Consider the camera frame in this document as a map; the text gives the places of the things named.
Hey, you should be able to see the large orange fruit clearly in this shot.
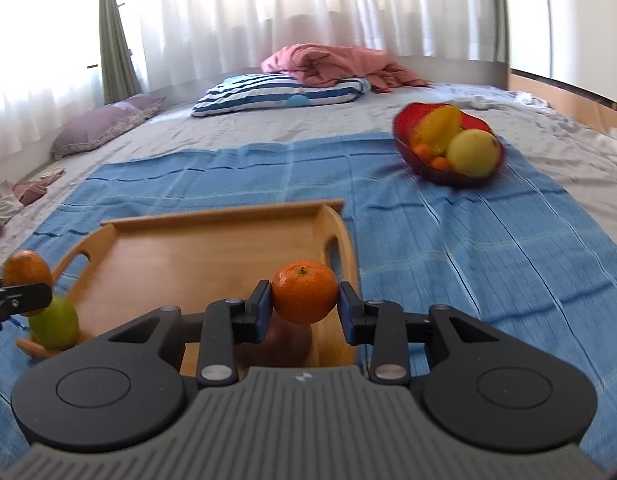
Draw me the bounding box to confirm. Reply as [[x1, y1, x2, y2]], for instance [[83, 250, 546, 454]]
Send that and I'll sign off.
[[2, 250, 52, 318]]

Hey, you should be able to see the green apple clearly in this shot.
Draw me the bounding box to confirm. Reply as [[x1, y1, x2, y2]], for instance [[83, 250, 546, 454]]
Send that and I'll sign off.
[[28, 295, 80, 350]]

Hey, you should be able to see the small orange mandarin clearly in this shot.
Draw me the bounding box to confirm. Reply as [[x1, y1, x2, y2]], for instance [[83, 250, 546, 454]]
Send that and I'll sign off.
[[272, 260, 339, 325]]

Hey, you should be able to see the dark purple apple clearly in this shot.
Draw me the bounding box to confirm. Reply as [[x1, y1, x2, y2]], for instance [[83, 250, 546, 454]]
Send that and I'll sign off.
[[236, 320, 313, 367]]

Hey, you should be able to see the wooden serving tray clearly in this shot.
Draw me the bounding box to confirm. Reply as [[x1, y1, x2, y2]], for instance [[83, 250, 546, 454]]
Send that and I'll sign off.
[[15, 198, 363, 380]]

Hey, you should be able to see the pink cloth at left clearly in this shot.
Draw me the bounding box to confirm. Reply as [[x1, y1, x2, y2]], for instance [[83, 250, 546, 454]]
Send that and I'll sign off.
[[11, 168, 66, 206]]

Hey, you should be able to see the blue checked blanket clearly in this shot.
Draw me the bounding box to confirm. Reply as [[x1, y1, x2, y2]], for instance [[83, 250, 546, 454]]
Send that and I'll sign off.
[[0, 133, 617, 467]]

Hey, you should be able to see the small mandarin in bowl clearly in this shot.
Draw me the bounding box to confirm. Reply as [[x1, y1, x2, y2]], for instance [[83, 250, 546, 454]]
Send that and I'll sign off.
[[411, 143, 435, 165]]

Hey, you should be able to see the purple pillow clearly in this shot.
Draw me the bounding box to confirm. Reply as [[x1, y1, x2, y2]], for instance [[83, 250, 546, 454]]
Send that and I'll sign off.
[[50, 94, 164, 160]]

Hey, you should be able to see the yellow pear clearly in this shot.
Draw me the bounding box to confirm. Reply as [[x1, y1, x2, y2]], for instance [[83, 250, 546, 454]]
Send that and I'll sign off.
[[445, 129, 501, 178]]

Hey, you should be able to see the yellow starfruit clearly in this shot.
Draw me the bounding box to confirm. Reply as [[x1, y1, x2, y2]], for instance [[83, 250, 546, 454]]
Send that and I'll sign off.
[[409, 105, 462, 156]]

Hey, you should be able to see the blue white striped pillow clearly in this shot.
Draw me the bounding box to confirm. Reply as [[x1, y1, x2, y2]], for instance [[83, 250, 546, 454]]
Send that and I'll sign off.
[[191, 74, 371, 118]]

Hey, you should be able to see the green curtain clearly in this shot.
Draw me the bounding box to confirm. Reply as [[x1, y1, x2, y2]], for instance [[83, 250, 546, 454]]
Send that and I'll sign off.
[[99, 0, 141, 104]]

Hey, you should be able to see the grey bed sheet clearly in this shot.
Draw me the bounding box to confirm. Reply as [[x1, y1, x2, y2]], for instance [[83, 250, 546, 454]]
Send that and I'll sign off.
[[0, 84, 617, 267]]

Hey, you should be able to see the pink crumpled blanket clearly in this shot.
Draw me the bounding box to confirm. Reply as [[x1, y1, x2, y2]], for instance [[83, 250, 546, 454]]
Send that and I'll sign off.
[[261, 44, 429, 93]]

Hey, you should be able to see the white sheer curtain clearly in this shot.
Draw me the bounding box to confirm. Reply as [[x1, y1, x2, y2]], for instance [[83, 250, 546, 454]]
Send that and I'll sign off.
[[120, 0, 507, 90]]

